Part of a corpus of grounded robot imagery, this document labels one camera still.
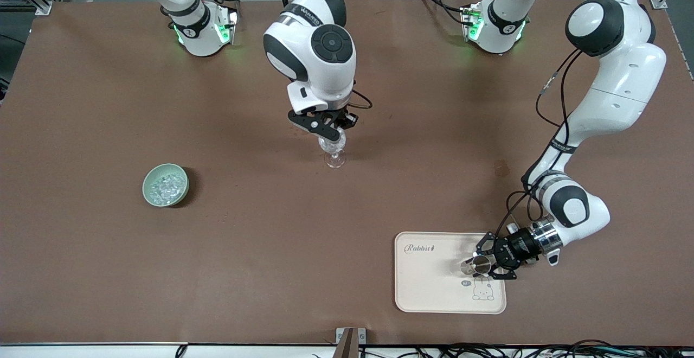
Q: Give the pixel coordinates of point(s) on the steel double jigger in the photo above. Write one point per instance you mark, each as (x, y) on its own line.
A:
(480, 264)

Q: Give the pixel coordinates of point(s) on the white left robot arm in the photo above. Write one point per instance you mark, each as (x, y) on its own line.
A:
(623, 76)

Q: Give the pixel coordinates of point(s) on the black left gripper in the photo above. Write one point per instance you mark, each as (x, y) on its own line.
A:
(519, 244)

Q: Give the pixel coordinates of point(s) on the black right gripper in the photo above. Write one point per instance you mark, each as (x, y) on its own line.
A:
(340, 116)

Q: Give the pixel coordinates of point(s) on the brown table cover sheet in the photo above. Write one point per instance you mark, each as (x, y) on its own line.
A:
(271, 238)

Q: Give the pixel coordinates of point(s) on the pale green ceramic bowl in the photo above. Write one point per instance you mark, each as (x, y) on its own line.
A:
(146, 187)

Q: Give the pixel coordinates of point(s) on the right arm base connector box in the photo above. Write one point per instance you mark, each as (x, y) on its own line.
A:
(226, 24)

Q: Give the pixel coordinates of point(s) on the clear ice cubes pile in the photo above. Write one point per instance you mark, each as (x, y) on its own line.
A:
(166, 188)

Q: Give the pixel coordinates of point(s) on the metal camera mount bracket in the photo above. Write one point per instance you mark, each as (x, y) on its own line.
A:
(351, 341)

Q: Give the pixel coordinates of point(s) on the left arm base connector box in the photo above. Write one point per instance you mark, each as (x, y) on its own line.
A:
(470, 21)

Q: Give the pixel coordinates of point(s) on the clear stemmed wine glass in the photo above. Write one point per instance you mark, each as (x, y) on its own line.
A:
(335, 154)

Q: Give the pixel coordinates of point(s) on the cream rabbit print tray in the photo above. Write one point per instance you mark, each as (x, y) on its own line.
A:
(428, 282)

